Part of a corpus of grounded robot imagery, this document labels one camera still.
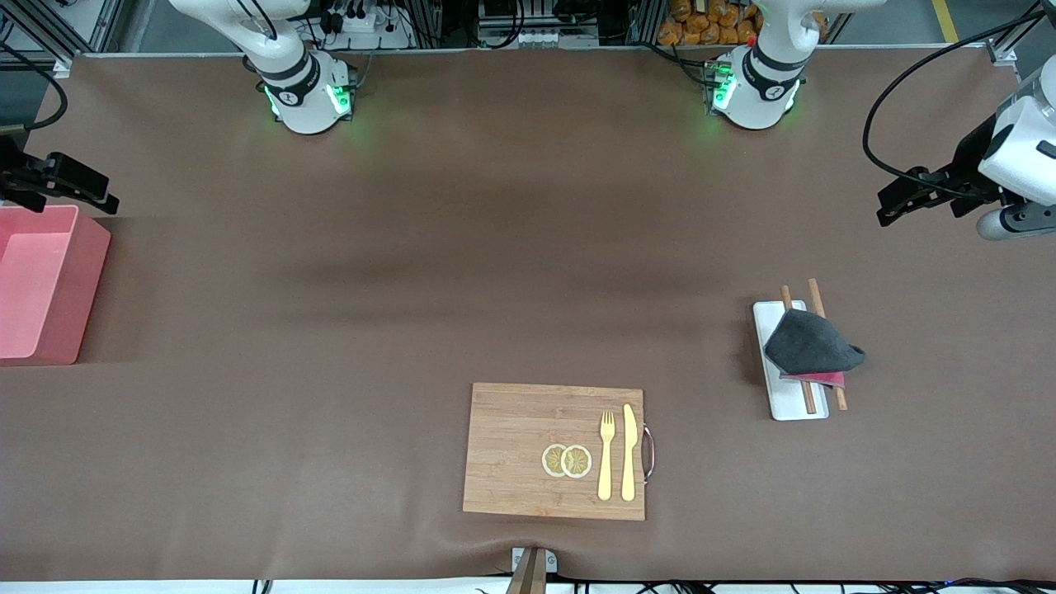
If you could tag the light wooden rod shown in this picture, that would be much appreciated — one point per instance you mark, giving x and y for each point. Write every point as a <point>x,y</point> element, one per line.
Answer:
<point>817,297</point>

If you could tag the wooden cutting board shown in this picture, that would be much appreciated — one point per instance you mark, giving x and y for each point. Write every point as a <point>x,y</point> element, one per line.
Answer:
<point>520,429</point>

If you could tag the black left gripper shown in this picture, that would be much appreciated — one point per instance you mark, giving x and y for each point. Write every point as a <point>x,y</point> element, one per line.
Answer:
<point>970,167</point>

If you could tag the aluminium frame rail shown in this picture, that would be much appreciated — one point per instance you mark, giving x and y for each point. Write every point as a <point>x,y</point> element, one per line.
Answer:
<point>511,50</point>

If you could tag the dark grey cloth red underside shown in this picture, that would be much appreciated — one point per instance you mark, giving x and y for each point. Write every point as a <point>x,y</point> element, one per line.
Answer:
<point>808,346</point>

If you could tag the orange packaged snacks pile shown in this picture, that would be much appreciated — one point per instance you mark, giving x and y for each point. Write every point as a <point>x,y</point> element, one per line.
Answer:
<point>709,21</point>

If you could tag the yellow plastic knife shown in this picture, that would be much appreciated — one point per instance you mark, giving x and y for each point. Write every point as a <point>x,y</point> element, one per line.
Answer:
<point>629,454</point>

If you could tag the yellow plastic fork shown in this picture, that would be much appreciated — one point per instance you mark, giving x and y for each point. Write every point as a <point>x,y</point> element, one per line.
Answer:
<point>606,462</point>

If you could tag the pink plastic bin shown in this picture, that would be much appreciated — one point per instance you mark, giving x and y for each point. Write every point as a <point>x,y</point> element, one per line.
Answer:
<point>41,280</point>

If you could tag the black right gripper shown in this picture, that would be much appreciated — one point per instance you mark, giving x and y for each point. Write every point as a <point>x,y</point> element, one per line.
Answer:
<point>16,175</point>

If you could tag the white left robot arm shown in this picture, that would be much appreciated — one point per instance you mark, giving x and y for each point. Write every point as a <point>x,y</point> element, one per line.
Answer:
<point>759,82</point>

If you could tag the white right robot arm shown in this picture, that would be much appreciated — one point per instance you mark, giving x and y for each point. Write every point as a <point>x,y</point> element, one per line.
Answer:
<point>305,91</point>

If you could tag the brown table cover mat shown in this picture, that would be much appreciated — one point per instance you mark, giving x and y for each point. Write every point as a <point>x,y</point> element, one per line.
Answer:
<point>412,247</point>

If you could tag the white rectangular tray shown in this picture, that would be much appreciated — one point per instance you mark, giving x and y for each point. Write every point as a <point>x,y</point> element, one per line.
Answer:
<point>784,400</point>

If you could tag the dried lemon slice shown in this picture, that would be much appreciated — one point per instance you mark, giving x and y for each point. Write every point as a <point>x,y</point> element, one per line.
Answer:
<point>577,462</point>
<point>550,460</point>

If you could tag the camera mounting post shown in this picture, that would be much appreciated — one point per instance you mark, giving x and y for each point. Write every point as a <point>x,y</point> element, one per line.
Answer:
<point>532,569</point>

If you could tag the black electronics box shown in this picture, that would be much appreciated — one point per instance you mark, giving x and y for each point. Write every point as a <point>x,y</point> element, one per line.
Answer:
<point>536,21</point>

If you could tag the white power strip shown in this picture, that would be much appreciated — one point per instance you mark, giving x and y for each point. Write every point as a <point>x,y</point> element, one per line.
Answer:
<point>363,25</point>

